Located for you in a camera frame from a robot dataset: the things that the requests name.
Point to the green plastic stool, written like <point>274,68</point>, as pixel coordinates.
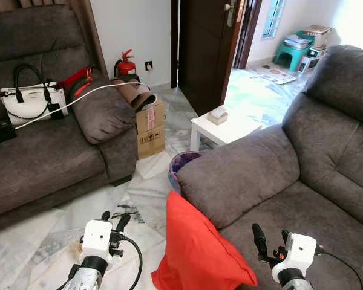
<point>290,55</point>

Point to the stack of papers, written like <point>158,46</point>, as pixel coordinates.
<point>297,41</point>

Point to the dark grey two-seat sofa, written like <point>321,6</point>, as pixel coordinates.
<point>327,151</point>

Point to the white side table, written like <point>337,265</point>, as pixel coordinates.
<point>227,130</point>

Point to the brown cardboard box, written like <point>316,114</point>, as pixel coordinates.
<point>151,145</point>

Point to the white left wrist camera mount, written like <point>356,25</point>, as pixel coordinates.
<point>97,238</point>

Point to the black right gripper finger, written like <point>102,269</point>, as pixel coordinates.
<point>260,238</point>
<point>285,237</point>

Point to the printed floor mat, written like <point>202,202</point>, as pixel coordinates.
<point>275,75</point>

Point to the wall socket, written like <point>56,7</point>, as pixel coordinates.
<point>149,65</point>

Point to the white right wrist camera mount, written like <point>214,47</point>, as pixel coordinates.
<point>299,254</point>

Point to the brown rolled mat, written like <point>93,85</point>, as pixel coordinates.
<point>130,93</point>

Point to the beige tissue box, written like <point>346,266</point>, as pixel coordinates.
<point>217,116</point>

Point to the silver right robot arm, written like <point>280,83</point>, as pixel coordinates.
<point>293,281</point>

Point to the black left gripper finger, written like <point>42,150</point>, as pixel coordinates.
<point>106,216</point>
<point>123,222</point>

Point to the red fire extinguisher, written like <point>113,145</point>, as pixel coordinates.
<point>126,66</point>

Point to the black box device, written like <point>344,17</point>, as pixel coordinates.
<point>0,133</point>

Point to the red pillow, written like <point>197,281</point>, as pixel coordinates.
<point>196,254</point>

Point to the dark grey long sofa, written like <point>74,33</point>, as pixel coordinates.
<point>42,163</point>

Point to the dark wooden door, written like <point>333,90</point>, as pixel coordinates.
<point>206,54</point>

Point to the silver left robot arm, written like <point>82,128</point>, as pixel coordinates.
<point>88,277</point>

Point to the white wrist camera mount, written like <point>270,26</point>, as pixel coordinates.
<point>97,238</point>
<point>299,254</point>

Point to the beige storage box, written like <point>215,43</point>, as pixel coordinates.
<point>317,35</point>

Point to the purple waste bin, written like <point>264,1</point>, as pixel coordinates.
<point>178,166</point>

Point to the teal framed window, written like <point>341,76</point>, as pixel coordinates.
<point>273,18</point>

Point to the cardboard box with red label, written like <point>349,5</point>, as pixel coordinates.
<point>151,118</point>

